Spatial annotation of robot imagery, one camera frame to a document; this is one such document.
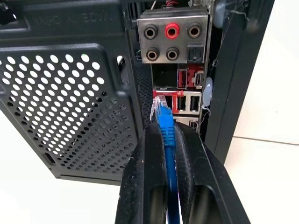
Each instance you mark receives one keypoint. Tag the black computer tower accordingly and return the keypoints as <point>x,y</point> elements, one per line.
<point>70,93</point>

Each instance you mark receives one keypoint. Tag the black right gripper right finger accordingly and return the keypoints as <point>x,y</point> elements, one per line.
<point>205,177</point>

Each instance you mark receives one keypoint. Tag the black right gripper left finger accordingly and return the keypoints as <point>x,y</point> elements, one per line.
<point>140,172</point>

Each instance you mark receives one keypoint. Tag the grey audio port panel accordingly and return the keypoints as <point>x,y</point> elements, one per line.
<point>172,35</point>

